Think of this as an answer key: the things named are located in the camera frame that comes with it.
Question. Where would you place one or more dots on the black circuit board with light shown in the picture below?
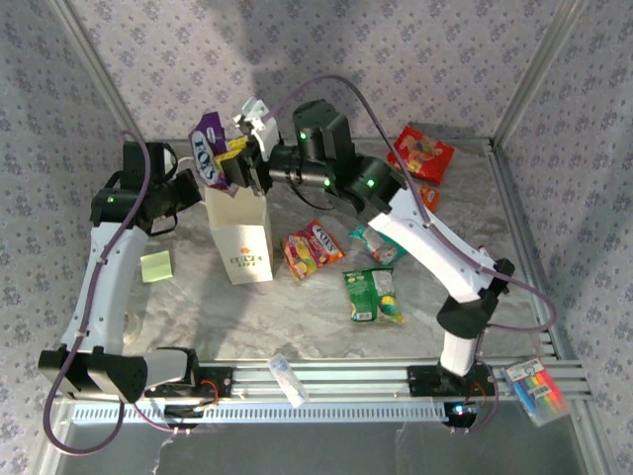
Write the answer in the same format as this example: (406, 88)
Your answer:
(460, 411)

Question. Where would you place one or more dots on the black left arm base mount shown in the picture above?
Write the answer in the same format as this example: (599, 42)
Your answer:
(217, 381)

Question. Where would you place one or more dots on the teal snack packet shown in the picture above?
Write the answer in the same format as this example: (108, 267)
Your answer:
(381, 247)

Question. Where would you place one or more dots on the red snack bag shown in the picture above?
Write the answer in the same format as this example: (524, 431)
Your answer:
(420, 153)

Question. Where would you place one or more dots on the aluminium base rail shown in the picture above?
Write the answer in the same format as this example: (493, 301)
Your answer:
(346, 378)

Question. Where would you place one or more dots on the orange Fox's candy packet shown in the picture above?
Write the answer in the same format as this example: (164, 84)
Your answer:
(430, 198)

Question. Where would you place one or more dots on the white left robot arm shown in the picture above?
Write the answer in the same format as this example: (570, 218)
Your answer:
(114, 287)

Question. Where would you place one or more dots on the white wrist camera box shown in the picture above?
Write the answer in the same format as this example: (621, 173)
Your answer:
(170, 159)
(262, 131)

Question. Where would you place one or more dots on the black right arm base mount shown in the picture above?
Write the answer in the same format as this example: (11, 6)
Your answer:
(425, 381)

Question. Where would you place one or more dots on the coloured marker pack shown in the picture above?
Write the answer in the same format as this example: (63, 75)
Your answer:
(536, 391)

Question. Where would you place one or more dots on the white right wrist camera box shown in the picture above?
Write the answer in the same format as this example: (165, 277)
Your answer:
(262, 131)

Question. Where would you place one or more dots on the fruit picture Fox's candy packet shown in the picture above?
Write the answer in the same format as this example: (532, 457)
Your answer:
(311, 250)

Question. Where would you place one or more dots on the purple Fox's candy packet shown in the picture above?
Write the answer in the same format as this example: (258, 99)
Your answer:
(205, 153)

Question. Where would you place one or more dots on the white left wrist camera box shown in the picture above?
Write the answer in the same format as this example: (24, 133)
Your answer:
(170, 159)

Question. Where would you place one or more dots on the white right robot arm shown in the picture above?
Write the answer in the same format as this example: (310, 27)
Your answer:
(435, 247)

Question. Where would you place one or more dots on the white paper bag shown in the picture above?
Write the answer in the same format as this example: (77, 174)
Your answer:
(242, 237)

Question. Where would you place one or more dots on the aluminium side rail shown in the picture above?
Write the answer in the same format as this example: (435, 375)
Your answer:
(534, 257)

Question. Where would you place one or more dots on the clear plastic packet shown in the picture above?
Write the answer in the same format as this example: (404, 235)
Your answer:
(289, 381)

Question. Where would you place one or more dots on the aluminium frame post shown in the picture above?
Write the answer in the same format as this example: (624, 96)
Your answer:
(539, 69)

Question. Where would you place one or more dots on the green sticky note pad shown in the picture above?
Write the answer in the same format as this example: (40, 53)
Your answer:
(157, 266)

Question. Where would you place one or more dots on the clear tape roll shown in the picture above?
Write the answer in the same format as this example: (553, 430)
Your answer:
(134, 326)

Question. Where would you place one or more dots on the green snack bag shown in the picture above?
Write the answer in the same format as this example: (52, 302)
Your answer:
(373, 297)

